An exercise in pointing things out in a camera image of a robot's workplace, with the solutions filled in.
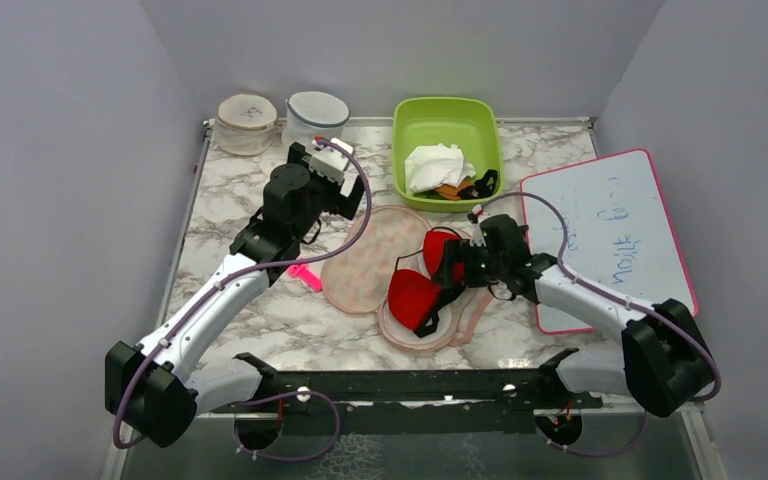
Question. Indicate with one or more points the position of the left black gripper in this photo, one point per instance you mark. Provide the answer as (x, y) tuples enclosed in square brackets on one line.
[(345, 206)]

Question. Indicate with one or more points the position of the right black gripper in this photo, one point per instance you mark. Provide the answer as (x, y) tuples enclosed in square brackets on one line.
[(458, 251)]

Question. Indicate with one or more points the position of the floral mesh laundry bag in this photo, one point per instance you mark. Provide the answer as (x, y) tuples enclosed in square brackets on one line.
[(356, 281)]

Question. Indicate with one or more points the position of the red and black bra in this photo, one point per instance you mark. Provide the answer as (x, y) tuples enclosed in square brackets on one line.
[(414, 301)]

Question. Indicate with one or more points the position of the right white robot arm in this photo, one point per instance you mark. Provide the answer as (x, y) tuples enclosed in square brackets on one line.
[(660, 358)]

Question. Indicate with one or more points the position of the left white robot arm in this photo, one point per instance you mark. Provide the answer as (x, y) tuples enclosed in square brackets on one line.
[(153, 388)]

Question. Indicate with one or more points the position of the beige round laundry bag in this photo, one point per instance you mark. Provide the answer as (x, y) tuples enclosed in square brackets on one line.
[(245, 124)]

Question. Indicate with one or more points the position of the orange and black items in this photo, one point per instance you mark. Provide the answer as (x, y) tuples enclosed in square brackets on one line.
[(470, 188)]

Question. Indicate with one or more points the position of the pink plastic clip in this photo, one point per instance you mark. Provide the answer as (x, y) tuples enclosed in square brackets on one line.
[(306, 275)]

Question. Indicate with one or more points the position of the crumpled white cloth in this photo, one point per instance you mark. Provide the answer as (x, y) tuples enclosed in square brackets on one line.
[(432, 166)]

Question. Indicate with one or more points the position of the green plastic bin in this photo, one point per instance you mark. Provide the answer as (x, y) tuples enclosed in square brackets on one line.
[(467, 123)]

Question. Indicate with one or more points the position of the pink framed whiteboard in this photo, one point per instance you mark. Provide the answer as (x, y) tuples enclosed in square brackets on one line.
[(606, 217)]

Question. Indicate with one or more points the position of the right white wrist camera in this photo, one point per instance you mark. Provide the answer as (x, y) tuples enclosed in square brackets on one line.
[(475, 217)]

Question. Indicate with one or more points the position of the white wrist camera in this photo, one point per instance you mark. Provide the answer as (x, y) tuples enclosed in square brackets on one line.
[(475, 217), (327, 162)]

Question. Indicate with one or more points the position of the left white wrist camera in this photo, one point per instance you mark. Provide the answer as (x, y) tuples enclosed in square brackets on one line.
[(327, 162)]

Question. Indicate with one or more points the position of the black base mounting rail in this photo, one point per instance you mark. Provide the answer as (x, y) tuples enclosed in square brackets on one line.
[(409, 401)]

